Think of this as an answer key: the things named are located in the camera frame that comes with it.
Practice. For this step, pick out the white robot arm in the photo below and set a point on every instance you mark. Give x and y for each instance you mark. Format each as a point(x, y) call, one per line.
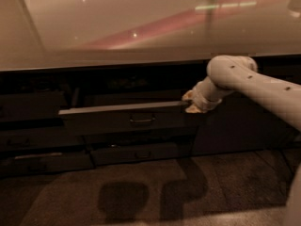
point(227, 74)

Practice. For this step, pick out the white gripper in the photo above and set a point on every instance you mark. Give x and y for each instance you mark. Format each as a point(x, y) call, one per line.
point(200, 97)

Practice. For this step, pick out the dark cabinet door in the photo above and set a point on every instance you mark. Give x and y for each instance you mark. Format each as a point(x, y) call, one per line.
point(240, 124)

